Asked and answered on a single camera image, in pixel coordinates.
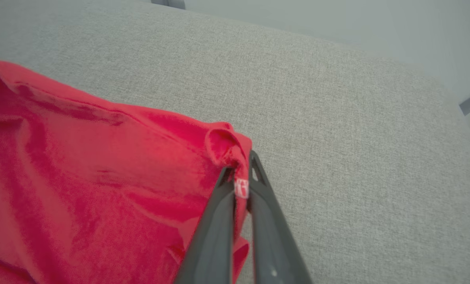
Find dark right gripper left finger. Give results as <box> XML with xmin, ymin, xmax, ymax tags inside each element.
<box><xmin>174</xmin><ymin>167</ymin><xmax>236</xmax><ymax>284</ymax></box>

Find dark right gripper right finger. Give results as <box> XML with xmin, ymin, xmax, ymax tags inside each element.
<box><xmin>248</xmin><ymin>150</ymin><xmax>313</xmax><ymax>284</ymax></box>

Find red and white shorts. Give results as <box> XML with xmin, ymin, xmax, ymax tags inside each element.
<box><xmin>0</xmin><ymin>55</ymin><xmax>253</xmax><ymax>284</ymax></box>

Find grey metal post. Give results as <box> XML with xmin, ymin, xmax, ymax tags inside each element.
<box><xmin>151</xmin><ymin>0</ymin><xmax>186</xmax><ymax>10</ymax></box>

